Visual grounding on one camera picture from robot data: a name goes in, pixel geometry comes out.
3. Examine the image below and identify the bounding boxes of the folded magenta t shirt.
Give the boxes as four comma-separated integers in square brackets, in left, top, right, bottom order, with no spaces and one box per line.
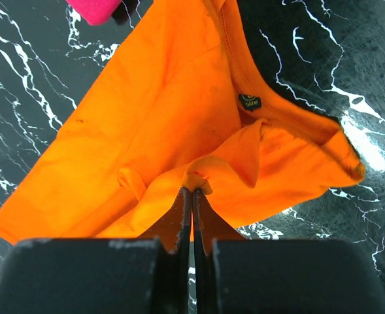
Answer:
[66,0,122,26]

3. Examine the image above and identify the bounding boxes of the orange t shirt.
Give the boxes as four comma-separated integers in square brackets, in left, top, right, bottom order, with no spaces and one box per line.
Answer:
[0,1,365,244]

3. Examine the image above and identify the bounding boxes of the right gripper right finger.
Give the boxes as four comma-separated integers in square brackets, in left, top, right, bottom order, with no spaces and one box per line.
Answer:
[192,190,385,313]

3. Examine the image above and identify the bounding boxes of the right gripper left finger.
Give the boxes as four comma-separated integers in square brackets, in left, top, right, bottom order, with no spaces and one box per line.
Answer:
[0,188,192,313]

